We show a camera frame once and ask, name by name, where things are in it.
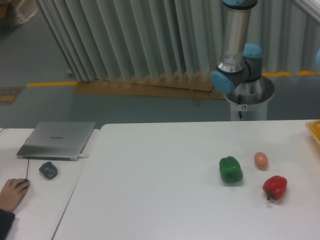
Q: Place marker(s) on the person's hand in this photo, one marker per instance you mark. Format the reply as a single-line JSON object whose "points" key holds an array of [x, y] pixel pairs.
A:
{"points": [[9, 197]]}

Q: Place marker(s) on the dark sleeved forearm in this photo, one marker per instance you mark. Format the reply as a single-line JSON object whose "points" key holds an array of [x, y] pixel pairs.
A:
{"points": [[6, 220]]}

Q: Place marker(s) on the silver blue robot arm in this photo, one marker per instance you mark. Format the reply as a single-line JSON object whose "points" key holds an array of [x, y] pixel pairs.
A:
{"points": [[235, 37]]}

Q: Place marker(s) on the dark grey small controller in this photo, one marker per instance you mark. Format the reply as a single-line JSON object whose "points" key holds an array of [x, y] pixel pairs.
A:
{"points": [[48, 170]]}

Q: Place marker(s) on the silver closed laptop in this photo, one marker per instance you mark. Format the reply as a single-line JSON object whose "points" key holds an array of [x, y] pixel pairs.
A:
{"points": [[57, 140]]}

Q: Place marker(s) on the white laptop plug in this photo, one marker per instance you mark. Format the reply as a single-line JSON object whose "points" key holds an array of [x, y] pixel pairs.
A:
{"points": [[82, 156]]}

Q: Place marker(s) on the cardboard boxes in plastic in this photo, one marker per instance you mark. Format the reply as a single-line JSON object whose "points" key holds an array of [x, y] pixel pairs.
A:
{"points": [[16, 12]]}

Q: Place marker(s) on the grey folding curtain screen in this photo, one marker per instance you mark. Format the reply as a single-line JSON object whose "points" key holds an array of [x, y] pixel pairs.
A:
{"points": [[111, 39]]}

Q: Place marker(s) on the green bell pepper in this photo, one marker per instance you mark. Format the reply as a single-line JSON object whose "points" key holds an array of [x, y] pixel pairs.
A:
{"points": [[230, 170]]}

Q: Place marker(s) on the brown egg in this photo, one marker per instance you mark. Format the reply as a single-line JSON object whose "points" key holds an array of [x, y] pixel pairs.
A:
{"points": [[261, 160]]}

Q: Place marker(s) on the red bell pepper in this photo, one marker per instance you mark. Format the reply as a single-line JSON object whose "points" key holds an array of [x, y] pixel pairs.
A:
{"points": [[275, 187]]}

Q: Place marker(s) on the yellow plastic basket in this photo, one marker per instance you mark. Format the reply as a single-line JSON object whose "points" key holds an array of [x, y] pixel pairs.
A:
{"points": [[314, 129]]}

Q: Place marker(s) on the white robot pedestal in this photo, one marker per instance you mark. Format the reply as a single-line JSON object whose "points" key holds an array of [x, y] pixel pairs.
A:
{"points": [[249, 100]]}

